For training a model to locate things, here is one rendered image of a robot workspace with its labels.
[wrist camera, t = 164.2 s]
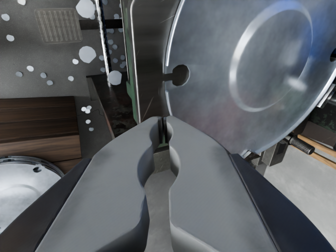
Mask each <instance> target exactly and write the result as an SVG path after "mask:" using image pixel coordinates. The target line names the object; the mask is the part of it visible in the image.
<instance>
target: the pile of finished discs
mask: <svg viewBox="0 0 336 252"><path fill-rule="evenodd" d="M63 176H64V173H63V172H62V171H61V170H60V169H59V168H58V167H57V166H56V165H54V164H53V163H51V162H49V161H47V160H44V159H41V158H38V157H33V156H25V155H11V156H8V158H5V156H3V157H0V234H1V233H2V232H3V231H4V230H5V229H6V228H7V227H8V226H9V225H10V224H11V223H12V222H13V221H14V220H15V219H16V218H17V217H18V216H19V215H20V214H21V213H22V212H23V211H24V210H25V209H27V208H28V207H29V206H30V205H31V204H32V203H33V202H34V201H36V200H37V199H38V198H39V197H40V196H41V195H42V194H44V193H45V192H46V191H47V190H48V189H49V188H50V187H52V186H53V185H54V184H55V183H56V182H57V181H58V180H59V179H61V178H62V177H63Z"/></svg>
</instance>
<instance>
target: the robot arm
mask: <svg viewBox="0 0 336 252"><path fill-rule="evenodd" d="M163 137H165V144H168V145H169V154H170V169H171V171H172V172H173V174H174V175H175V176H176V180H175V182H174V183H173V185H172V186H171V187H170V189H169V192H168V195H169V220H170V233H171V245H172V249H173V251H174V252H336V251H335V249H334V248H333V247H332V245H331V244H330V243H329V242H328V240H327V239H326V238H325V237H324V235H323V234H322V233H321V232H320V231H319V230H318V228H317V227H316V226H315V225H314V224H313V223H312V222H311V221H310V220H309V218H308V217H307V216H306V215H305V214H304V213H303V212H302V211H301V210H300V209H299V208H298V207H297V206H295V205H294V204H293V203H292V202H291V201H290V200H289V199H288V198H287V197H286V196H285V195H283V194H282V193H281V192H280V191H279V190H278V189H277V188H276V187H275V186H273V185H272V184H271V183H270V182H269V181H268V180H267V179H266V178H265V177H263V176H262V175H261V174H260V173H259V172H258V171H257V170H256V169H255V168H253V167H252V166H251V165H250V164H249V163H248V162H247V161H246V160H245V159H243V158H242V157H241V156H240V155H239V154H238V153H235V154H231V153H230V152H229V151H228V150H227V149H226V148H225V147H223V146H222V145H221V144H220V143H219V142H218V141H216V140H215V139H214V138H212V137H211V136H209V135H207V134H206V133H204V132H202V131H200V130H198V129H196V128H195V127H193V126H191V125H189V124H187V123H185V122H184V121H182V120H180V119H178V118H176V117H174V116H172V115H170V116H167V117H161V116H152V117H150V118H148V119H147V120H145V121H143V122H142V123H140V124H138V125H136V126H135V127H133V128H131V129H130V130H128V131H126V132H124V133H123V134H121V135H119V136H118V137H116V138H115V139H113V140H112V141H110V142H109V143H108V144H107V145H105V146H104V147H103V148H102V149H101V150H100V151H98V152H97V153H96V154H95V155H94V156H93V157H92V158H83V159H82V160H81V161H80V162H79V163H78V164H76V165H75V166H74V167H73V168H72V169H71V170H70V171H69V172H67V173H66V174H65V175H64V176H63V177H62V178H61V179H59V180H58V181H57V182H56V183H55V184H54V185H53V186H51V187H50V188H49V189H48V190H47V191H46V192H45V193H43V194H42V195H41V196H40V197H39V198H38V199H37V200H36V201H34V202H33V203H32V204H31V205H30V206H29V207H28V208H26V209H25V210H24V211H23V212H22V213H21V214H20V215H19V216H18V217H17V218H16V219H15V220H14V221H13V222H12V223H11V224H10V225H9V226H8V227H7V228H6V229H5V230H4V231H3V232H2V233H1V234H0V252H144V251H145V249H146V246H147V240H148V232H149V225H150V216H149V210H148V204H147V198H146V192H145V189H144V186H145V184H146V182H147V180H148V178H149V177H150V175H151V174H152V173H153V172H154V170H155V163H154V152H155V150H156V149H157V147H158V146H159V145H160V144H162V143H163Z"/></svg>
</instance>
